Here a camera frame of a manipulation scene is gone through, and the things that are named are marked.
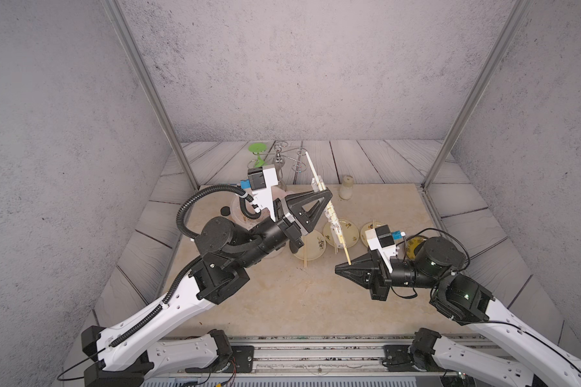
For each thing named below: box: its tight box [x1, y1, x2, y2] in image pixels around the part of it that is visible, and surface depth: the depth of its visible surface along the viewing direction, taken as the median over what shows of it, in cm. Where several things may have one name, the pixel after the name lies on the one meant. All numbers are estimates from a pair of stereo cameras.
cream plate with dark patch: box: [293, 229, 327, 262], surface depth 99 cm
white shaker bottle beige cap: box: [338, 174, 354, 200], surface depth 114 cm
